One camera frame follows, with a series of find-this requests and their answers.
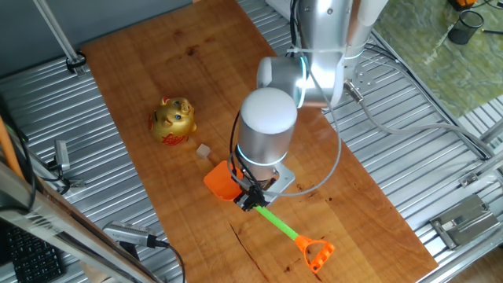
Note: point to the gold piggy bank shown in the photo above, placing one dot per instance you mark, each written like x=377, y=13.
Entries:
x=173, y=122

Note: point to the aluminium frame rail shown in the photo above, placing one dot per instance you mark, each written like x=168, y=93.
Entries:
x=493, y=131

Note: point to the silver tripod pole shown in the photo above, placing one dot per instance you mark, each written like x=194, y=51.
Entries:
x=59, y=35

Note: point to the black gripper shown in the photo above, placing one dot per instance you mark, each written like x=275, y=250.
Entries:
x=251, y=195

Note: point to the orange pole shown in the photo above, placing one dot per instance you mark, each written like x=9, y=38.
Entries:
x=8, y=149

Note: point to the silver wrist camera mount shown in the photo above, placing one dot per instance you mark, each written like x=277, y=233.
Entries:
x=283, y=177

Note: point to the silver camera on stand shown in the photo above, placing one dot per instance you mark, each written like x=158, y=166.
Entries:
x=125, y=232

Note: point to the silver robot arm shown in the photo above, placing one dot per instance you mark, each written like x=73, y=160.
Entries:
x=267, y=133

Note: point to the black mesh pen cup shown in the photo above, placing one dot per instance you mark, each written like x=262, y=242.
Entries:
x=465, y=27

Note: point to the green marbled mat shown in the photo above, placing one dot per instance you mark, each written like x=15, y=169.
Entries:
x=432, y=70

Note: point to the black keyboard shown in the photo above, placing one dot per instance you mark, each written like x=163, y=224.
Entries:
x=35, y=259

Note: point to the silver metal frame bar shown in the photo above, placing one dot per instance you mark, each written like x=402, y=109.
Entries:
x=59, y=232

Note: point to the grey metal hinge plate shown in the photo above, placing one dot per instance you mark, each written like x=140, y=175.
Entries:
x=465, y=222

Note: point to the brown wooden board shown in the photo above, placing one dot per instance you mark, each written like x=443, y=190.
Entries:
x=177, y=78

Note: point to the small metal corner bracket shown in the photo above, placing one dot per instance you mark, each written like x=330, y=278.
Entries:
x=468, y=179

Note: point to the small wooden cube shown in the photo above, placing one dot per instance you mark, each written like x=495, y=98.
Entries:
x=203, y=151

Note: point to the orange green toy shovel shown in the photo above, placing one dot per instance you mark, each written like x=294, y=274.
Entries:
x=220, y=182

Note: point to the thin black pen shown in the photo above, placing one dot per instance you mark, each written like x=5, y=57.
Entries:
x=493, y=31

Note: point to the black pole clamp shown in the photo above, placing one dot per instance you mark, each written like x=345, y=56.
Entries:
x=76, y=62

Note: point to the orange box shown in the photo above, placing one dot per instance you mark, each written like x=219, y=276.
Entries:
x=463, y=4

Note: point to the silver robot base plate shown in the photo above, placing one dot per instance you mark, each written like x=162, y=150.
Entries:
x=365, y=78

